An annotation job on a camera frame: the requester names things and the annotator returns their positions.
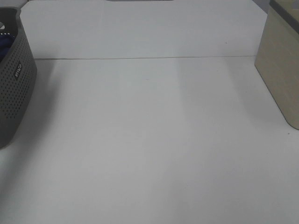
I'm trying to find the beige storage box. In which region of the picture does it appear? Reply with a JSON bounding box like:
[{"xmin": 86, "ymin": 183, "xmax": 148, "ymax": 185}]
[{"xmin": 255, "ymin": 0, "xmax": 299, "ymax": 129}]

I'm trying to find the grey perforated plastic basket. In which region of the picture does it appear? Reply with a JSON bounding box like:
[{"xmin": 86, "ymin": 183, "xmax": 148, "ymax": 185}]
[{"xmin": 0, "ymin": 7, "xmax": 37, "ymax": 148}]

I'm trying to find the blue microfibre towel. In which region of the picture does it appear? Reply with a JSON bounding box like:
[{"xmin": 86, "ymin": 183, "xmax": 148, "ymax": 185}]
[{"xmin": 0, "ymin": 33, "xmax": 15, "ymax": 62}]

